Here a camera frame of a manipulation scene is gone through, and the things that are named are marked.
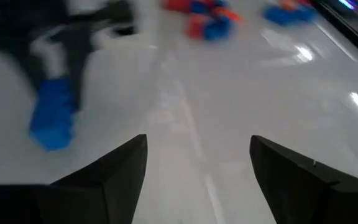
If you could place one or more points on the small blue building block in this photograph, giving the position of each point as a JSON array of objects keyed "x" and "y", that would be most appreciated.
[
  {"x": 217, "y": 29},
  {"x": 221, "y": 3},
  {"x": 199, "y": 6}
]

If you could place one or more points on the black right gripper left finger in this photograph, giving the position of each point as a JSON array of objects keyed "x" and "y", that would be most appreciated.
[{"x": 73, "y": 202}]

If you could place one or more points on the large orange building block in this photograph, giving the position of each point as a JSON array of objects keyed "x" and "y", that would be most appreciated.
[{"x": 227, "y": 13}]

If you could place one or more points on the small red building block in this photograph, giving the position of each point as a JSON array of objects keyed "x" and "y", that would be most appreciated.
[
  {"x": 176, "y": 4},
  {"x": 194, "y": 26}
]

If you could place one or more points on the large blue building block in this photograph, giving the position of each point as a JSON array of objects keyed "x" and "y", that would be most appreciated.
[
  {"x": 53, "y": 118},
  {"x": 286, "y": 15}
]

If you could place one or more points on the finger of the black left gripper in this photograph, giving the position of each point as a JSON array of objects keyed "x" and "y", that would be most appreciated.
[
  {"x": 23, "y": 59},
  {"x": 75, "y": 62}
]

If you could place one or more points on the small orange building block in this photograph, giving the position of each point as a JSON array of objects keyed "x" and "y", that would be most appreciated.
[{"x": 287, "y": 3}]

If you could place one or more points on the black aluminium table frame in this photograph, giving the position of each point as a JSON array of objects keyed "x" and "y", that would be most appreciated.
[{"x": 346, "y": 31}]

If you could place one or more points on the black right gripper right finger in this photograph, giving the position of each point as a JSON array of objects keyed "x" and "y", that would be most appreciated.
[{"x": 315, "y": 199}]

